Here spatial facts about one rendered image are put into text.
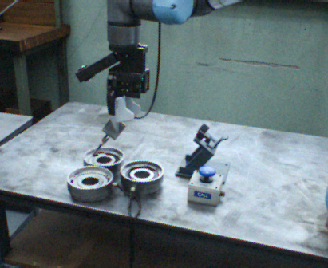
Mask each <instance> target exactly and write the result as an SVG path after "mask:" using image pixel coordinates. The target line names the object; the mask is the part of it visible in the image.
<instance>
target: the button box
mask: <svg viewBox="0 0 328 268"><path fill-rule="evenodd" d="M222 185H223V175H218V174H215V175H214V176H213V177H209V179H204V177H203V176H201V175H200V174H199V171H196V170H195V171H194V173H193V176H192V177H191V181H190V182H189V185H188V201H189V202H192V203H200V204H206V205H209V206H213V207H217V206H218V203H219V199H220V196H222V197H224V196H225V191H222Z"/></svg>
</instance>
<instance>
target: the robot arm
mask: <svg viewBox="0 0 328 268"><path fill-rule="evenodd" d="M241 1H242V0H107V42H108V43H109V50H110V51H113V52H112V53H110V54H109V55H107V56H105V57H103V58H101V59H100V60H99V61H96V62H94V63H92V64H91V65H89V64H87V65H86V66H82V67H81V68H80V69H79V70H78V72H77V73H75V75H76V77H77V79H78V80H79V81H80V82H83V81H85V82H86V81H91V79H93V77H95V75H96V74H97V73H99V72H100V71H103V70H104V69H107V68H108V67H110V66H112V65H114V64H116V63H117V62H118V61H119V62H120V63H119V64H116V65H114V66H113V67H112V68H110V69H109V75H108V76H107V109H108V112H109V117H110V119H111V122H112V124H113V127H114V129H115V130H116V132H119V122H126V121H131V120H133V119H134V114H138V113H140V111H141V108H140V106H139V105H138V104H135V103H134V102H133V101H132V99H133V98H136V99H140V95H141V93H146V92H147V90H149V70H150V69H146V68H145V54H146V53H147V52H148V46H147V45H140V41H141V20H148V21H151V22H162V23H163V24H167V25H173V24H176V25H181V24H184V23H185V22H186V20H188V19H189V18H190V17H201V16H204V15H206V14H209V13H211V12H212V11H214V10H218V9H219V8H221V7H225V6H229V5H231V4H235V3H237V2H241ZM147 75H148V85H147ZM325 203H326V208H327V210H328V187H327V188H326V195H325ZM326 225H327V226H328V217H327V220H326Z"/></svg>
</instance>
